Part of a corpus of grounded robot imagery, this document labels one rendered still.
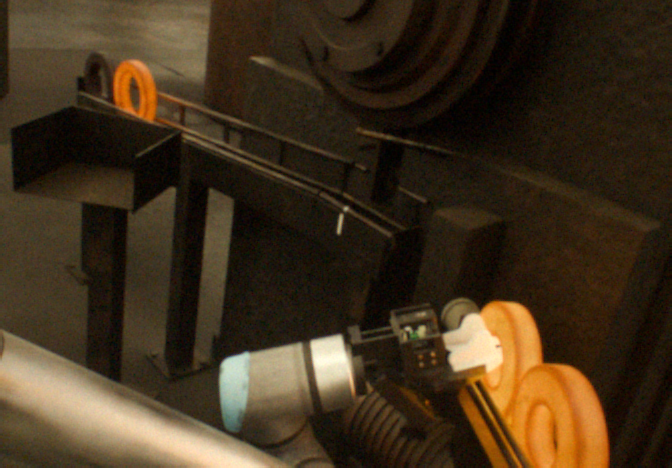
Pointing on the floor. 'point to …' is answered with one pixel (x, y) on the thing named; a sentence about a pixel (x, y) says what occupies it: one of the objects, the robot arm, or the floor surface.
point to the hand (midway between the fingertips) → (505, 351)
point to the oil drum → (237, 31)
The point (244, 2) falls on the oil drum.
